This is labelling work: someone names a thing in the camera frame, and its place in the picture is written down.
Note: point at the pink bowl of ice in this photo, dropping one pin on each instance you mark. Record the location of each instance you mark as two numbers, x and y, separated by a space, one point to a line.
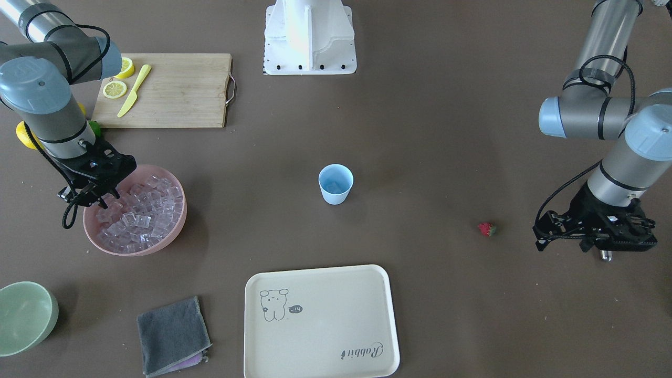
148 214

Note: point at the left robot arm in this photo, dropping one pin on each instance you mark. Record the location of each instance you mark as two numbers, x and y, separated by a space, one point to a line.
599 101

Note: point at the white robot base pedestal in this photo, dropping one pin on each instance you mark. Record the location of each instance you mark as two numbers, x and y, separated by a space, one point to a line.
309 38

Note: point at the red strawberry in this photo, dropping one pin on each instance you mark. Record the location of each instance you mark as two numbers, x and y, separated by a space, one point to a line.
487 228

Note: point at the green lime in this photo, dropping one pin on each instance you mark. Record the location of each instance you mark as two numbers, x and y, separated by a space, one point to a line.
96 128

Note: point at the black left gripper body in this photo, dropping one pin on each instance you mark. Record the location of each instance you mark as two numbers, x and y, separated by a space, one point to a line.
584 202

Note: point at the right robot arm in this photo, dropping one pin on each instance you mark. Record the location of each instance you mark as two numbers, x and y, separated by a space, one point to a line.
36 80

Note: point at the whole yellow lemon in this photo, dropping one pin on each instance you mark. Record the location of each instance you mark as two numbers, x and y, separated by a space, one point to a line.
20 132

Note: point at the mint green bowl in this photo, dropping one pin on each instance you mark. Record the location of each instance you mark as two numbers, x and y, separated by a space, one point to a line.
29 312

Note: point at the lemon slice lower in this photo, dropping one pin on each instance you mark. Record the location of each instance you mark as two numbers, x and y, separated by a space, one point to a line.
114 90

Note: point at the lemon slice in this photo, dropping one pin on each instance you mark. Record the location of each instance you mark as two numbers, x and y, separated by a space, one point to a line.
114 90
127 68

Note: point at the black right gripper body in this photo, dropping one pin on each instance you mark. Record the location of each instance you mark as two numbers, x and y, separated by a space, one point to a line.
116 164

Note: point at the wooden cutting board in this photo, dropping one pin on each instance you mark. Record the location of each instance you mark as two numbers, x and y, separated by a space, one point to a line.
180 91

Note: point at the light blue cup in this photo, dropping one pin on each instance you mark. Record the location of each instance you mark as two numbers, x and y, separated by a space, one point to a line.
335 182

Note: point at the yellow plastic knife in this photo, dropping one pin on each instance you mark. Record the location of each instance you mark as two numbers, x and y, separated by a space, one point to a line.
133 94

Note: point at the steel muddler black tip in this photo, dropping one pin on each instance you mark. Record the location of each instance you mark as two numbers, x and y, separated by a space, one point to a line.
606 255

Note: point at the cream rabbit tray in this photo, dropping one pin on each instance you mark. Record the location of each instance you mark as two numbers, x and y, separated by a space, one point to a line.
325 322

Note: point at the lemon slice upper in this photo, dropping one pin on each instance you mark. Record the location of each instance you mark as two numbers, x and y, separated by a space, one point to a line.
127 68

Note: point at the grey folded cloth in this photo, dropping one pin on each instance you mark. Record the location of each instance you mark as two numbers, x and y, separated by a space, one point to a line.
173 337

